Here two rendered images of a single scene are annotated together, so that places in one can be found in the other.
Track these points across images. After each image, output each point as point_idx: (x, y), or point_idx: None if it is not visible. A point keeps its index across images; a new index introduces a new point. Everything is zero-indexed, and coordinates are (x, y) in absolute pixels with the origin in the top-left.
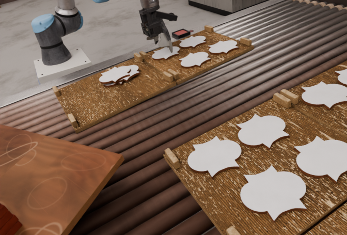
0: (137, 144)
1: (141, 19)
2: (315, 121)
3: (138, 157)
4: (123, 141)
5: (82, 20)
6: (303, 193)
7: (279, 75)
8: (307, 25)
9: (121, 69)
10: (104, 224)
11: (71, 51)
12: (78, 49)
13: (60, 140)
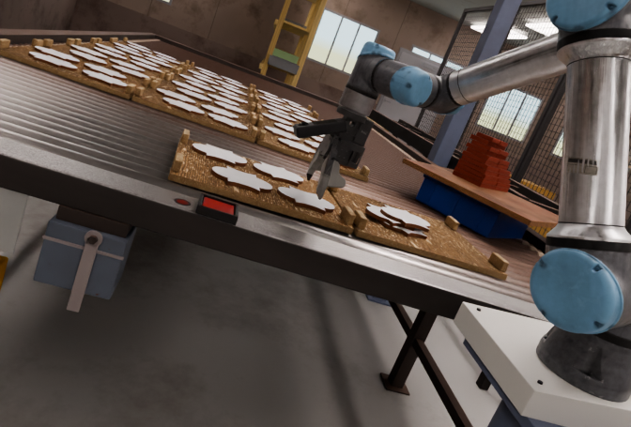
0: (384, 196)
1: (366, 139)
2: (258, 131)
3: (385, 191)
4: (396, 201)
5: (530, 274)
6: (310, 141)
7: (217, 137)
8: (41, 97)
9: (395, 214)
10: (410, 193)
11: (559, 385)
12: (535, 382)
13: (448, 179)
